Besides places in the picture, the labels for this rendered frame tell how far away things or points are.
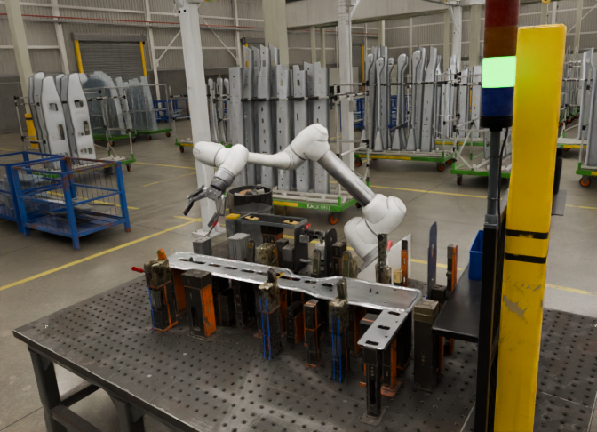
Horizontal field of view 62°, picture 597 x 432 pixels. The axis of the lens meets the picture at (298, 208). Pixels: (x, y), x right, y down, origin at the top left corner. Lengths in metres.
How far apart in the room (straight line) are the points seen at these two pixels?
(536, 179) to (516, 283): 0.28
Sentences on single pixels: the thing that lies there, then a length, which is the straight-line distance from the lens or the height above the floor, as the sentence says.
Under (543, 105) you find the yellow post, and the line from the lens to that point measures 1.32.
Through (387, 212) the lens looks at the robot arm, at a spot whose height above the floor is 1.15.
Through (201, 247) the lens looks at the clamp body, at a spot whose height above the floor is 1.03.
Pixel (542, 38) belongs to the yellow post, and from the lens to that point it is 1.32.
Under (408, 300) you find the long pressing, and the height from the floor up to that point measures 1.00.
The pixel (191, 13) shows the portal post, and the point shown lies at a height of 2.62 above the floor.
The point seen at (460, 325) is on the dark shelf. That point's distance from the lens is 1.90.
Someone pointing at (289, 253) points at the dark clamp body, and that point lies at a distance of 2.50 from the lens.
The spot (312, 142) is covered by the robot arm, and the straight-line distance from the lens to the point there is 2.77.
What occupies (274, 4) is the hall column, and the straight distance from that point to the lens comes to 10.03.
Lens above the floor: 1.93
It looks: 15 degrees down
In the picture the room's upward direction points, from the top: 3 degrees counter-clockwise
